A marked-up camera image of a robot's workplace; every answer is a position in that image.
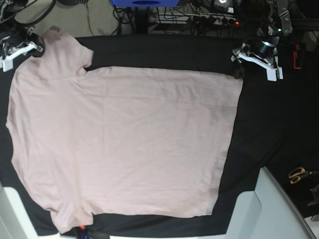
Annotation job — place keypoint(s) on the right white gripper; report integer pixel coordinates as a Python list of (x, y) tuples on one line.
[(19, 41)]

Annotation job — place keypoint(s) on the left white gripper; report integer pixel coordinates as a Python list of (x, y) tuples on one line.
[(262, 52)]

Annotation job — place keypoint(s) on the pink T-shirt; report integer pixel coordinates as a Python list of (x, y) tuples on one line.
[(117, 140)]

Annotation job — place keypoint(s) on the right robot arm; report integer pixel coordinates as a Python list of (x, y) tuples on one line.
[(10, 8)]

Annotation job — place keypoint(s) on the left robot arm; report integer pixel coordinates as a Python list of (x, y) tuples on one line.
[(275, 20)]

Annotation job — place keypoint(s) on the red black clamp right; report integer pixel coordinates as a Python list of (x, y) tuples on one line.
[(299, 55)]

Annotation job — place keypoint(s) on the red black clamp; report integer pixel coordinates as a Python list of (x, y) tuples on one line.
[(299, 55), (81, 233)]

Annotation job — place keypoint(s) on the blue box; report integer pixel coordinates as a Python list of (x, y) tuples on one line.
[(145, 3)]

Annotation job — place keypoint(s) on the black stand pole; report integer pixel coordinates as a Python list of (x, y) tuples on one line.
[(142, 15)]

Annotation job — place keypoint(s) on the white chair right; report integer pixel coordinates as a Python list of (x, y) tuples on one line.
[(267, 212)]

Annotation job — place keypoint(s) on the white chair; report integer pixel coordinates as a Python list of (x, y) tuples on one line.
[(267, 212), (14, 220)]

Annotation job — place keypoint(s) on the white chair left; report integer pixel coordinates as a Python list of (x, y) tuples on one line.
[(14, 220)]

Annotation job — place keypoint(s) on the red black clamp bottom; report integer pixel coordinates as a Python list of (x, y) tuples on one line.
[(81, 233)]

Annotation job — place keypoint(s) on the orange handled scissors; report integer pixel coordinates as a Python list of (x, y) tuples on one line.
[(299, 173)]

